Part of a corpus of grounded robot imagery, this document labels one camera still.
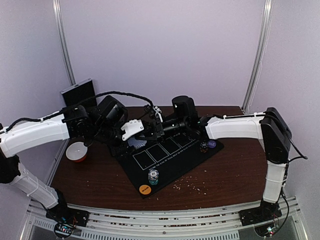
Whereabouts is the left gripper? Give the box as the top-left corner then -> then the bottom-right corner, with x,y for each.
91,120 -> 138,159

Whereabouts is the blue playing card deck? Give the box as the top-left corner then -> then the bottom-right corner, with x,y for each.
127,137 -> 147,149

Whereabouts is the multicolour poker chip stack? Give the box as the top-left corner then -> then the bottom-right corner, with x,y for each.
148,169 -> 159,186

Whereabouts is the small poker chip stack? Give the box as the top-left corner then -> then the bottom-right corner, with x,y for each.
200,141 -> 209,153

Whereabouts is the purple small blind button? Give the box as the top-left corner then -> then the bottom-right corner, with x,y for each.
207,140 -> 217,149

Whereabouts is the orange big blind button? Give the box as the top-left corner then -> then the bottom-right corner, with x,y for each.
138,184 -> 152,195

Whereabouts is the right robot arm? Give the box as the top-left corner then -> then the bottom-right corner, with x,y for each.
145,95 -> 292,221

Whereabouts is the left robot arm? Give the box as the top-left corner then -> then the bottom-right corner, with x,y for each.
0,94 -> 147,222

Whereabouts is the orange white bowl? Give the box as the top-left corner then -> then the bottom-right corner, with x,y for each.
65,141 -> 88,163

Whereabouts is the aluminium poker chip case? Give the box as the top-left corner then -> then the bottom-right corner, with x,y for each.
60,78 -> 96,107

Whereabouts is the black poker mat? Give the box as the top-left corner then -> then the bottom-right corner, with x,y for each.
115,133 -> 224,199

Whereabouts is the black braided cable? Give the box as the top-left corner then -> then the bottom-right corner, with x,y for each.
59,91 -> 154,116

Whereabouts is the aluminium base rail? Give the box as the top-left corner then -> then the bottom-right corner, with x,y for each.
23,196 -> 305,240

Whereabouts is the aluminium frame post left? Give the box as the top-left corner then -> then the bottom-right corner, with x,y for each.
52,0 -> 76,86

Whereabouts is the aluminium frame post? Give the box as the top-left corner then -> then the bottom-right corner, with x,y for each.
241,0 -> 274,113
52,0 -> 76,86

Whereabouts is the aluminium frame post right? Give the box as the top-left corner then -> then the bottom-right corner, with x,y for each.
241,0 -> 274,113

